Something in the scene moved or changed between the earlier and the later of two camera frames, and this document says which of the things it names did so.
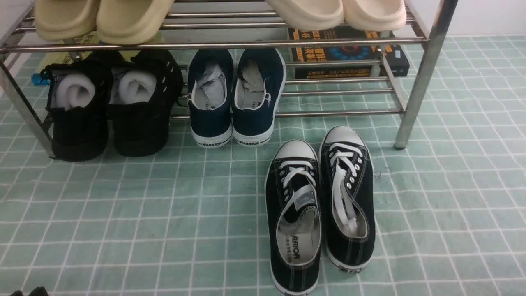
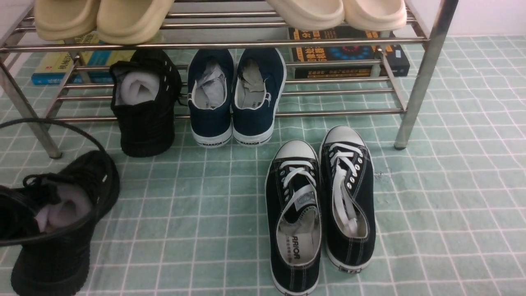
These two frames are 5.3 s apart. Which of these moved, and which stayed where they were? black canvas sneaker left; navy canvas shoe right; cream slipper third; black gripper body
Moved: black gripper body
Stayed: cream slipper third; navy canvas shoe right; black canvas sneaker left
